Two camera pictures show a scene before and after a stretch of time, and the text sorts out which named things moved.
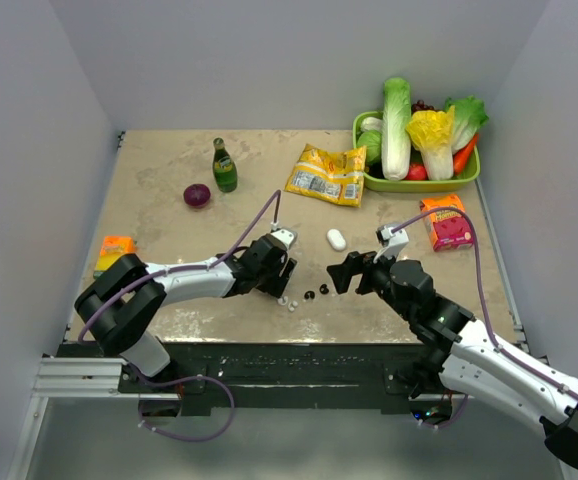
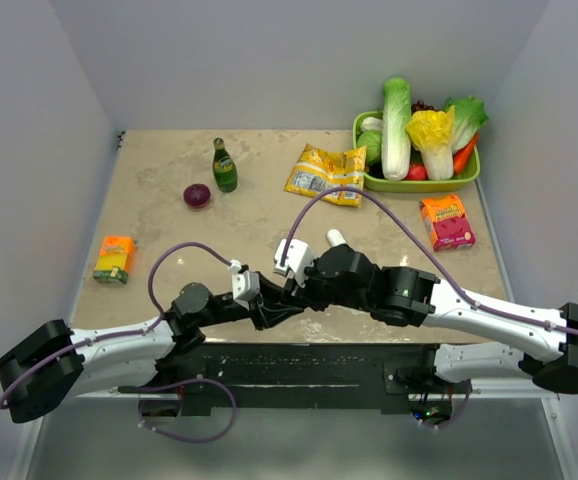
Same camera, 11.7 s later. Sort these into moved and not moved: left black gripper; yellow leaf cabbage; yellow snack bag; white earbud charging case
Moved: left black gripper
Not moved: white earbud charging case; yellow snack bag; yellow leaf cabbage
